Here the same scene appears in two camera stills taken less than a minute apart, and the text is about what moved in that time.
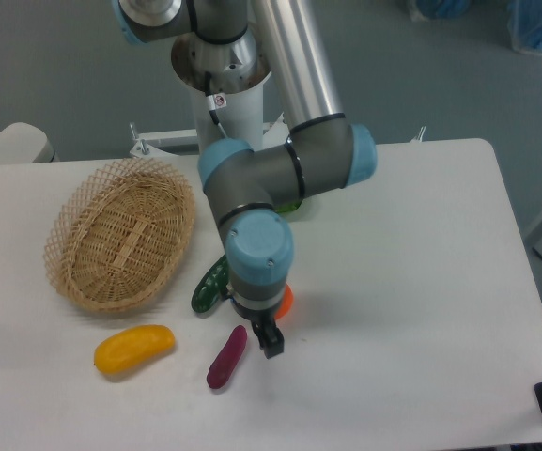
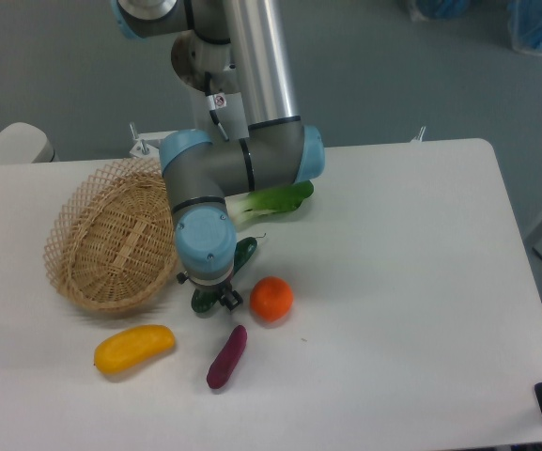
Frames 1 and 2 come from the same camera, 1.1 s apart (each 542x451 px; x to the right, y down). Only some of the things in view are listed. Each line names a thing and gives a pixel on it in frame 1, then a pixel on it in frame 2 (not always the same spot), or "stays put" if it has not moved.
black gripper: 263,318 → 203,299
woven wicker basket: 120,235 stays put
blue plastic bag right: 540,26 stays put
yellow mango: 132,349 stays put
